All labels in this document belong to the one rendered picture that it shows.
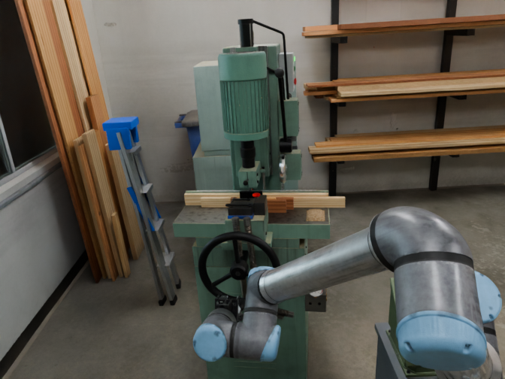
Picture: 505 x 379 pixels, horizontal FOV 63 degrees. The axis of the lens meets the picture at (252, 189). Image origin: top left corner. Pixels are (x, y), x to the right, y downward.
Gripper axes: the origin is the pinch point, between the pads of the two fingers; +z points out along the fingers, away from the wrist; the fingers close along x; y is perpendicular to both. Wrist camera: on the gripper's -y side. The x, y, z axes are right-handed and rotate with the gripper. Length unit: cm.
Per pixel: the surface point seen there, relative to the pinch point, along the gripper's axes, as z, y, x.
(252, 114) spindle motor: 10, 67, -5
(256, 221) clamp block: 4.7, 29.4, -7.1
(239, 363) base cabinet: 38, -36, 5
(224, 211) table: 26.2, 31.0, 8.8
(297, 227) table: 15.8, 26.3, -20.8
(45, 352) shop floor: 69, -51, 118
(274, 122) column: 38, 68, -11
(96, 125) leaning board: 138, 83, 124
